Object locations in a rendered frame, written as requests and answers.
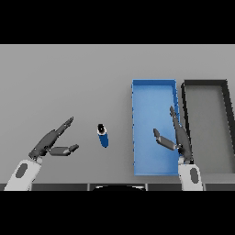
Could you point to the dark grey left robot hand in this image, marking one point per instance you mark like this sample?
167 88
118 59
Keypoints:
46 142

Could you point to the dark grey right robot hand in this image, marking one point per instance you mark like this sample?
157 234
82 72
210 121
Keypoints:
182 140

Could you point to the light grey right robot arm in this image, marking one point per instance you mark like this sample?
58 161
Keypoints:
191 176

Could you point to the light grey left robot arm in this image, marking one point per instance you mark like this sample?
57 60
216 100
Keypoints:
21 174

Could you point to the dark grey bin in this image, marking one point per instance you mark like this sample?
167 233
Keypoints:
209 128

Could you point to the blue bin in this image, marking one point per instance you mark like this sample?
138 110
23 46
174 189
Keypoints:
153 128

